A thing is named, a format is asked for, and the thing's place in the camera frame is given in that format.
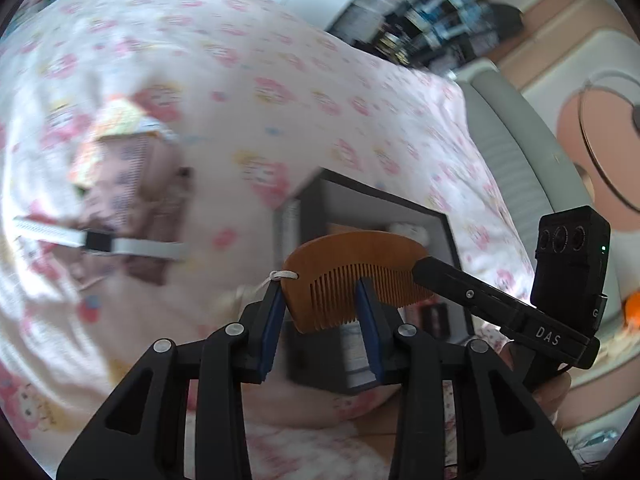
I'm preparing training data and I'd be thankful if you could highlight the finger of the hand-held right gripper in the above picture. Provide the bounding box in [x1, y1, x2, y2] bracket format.
[411, 256, 526, 333]

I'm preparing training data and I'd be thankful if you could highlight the white strap watch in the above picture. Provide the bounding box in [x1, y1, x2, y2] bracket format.
[12, 216, 188, 262]

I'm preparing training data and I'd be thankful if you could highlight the wooden comb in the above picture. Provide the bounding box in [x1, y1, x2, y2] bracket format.
[282, 230, 436, 336]

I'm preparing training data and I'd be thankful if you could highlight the pink cartoon printed blanket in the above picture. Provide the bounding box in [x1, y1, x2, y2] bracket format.
[0, 0, 536, 480]

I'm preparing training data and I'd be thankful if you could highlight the round metal ring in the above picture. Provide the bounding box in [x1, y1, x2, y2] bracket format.
[577, 72, 640, 211]

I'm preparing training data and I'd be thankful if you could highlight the person's right hand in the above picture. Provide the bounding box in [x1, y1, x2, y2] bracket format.
[500, 340, 573, 416]

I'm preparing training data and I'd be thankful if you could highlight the dark glass display cabinet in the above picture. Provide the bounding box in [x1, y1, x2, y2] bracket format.
[327, 0, 526, 78]

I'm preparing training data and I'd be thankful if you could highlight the yellow snack packet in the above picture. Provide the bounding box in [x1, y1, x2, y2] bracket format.
[67, 95, 176, 186]

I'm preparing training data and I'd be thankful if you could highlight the orange object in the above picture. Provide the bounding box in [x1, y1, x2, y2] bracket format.
[620, 292, 640, 331]

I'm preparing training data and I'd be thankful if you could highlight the grey ribbed headboard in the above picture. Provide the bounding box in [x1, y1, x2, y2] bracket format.
[457, 67, 596, 241]

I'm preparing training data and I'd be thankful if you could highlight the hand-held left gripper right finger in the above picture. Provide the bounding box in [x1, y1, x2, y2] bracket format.
[354, 277, 583, 480]

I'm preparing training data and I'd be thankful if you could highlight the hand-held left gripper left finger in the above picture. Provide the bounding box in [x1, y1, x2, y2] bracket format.
[56, 277, 288, 480]

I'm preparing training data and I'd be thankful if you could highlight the black storage box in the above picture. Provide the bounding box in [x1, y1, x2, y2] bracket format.
[272, 167, 476, 396]

